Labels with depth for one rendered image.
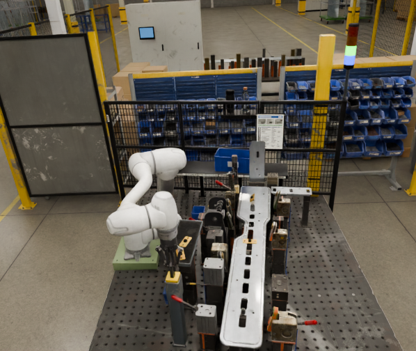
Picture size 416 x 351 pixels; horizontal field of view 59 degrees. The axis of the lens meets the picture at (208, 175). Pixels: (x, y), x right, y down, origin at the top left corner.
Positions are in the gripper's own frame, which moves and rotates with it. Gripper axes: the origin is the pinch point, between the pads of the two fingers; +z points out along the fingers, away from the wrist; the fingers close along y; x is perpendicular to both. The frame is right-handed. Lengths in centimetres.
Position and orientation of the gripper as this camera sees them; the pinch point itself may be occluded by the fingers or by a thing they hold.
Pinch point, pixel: (172, 270)
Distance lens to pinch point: 179.0
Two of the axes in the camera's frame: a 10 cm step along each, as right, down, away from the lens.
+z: 0.5, 8.9, 4.6
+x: 1.6, -4.6, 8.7
